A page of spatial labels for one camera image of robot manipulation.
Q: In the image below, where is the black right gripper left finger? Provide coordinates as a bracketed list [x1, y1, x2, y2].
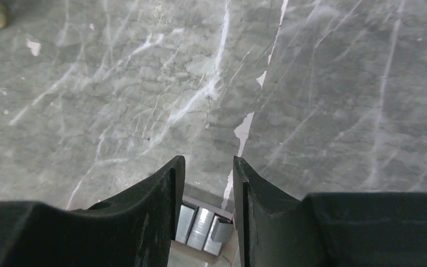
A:
[0, 156, 185, 266]

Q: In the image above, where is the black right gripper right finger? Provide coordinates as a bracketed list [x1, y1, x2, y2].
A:
[233, 157, 427, 266]

